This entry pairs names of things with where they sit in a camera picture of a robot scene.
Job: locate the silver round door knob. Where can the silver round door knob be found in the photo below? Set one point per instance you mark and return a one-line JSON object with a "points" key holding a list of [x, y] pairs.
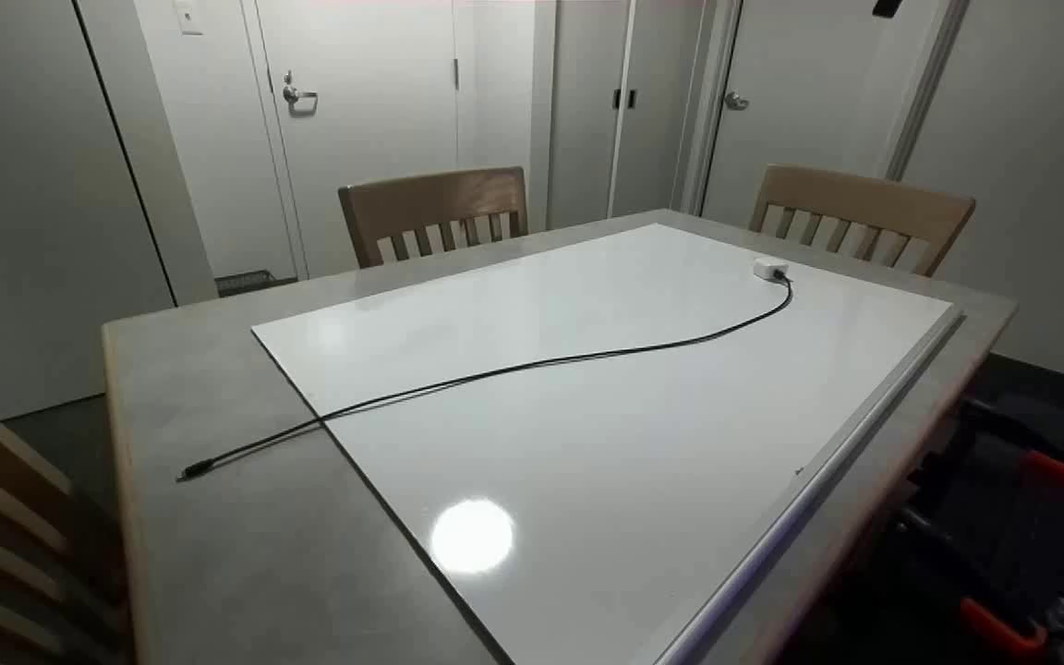
{"points": [[736, 101]]}

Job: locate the small black door fixture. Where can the small black door fixture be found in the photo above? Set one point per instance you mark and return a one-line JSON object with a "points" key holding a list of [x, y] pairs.
{"points": [[887, 5]]}

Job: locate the white whiteboard with metal rail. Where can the white whiteboard with metal rail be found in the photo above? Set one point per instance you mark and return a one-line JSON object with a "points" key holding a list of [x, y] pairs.
{"points": [[617, 467]]}

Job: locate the white wall switch plate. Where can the white wall switch plate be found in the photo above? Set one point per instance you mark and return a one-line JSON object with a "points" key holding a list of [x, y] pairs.
{"points": [[188, 20]]}

